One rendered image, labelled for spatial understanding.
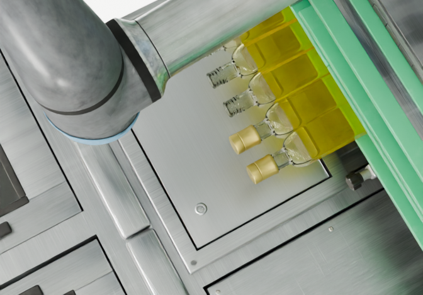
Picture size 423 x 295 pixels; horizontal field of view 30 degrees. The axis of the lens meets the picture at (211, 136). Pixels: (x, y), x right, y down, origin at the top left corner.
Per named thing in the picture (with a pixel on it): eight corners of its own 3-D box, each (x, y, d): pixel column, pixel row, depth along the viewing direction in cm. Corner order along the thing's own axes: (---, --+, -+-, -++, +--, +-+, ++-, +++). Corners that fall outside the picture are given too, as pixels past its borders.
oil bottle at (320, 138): (382, 89, 137) (276, 146, 134) (389, 78, 132) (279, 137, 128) (399, 116, 136) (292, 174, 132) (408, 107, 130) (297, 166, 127)
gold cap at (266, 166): (273, 168, 132) (250, 181, 132) (265, 151, 131) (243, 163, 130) (281, 175, 129) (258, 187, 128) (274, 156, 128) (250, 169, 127)
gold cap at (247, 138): (250, 121, 131) (227, 133, 130) (261, 137, 129) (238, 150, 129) (250, 130, 134) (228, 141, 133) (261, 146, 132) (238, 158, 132)
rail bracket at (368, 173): (399, 145, 143) (337, 180, 141) (410, 136, 137) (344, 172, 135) (411, 164, 142) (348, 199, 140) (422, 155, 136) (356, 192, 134)
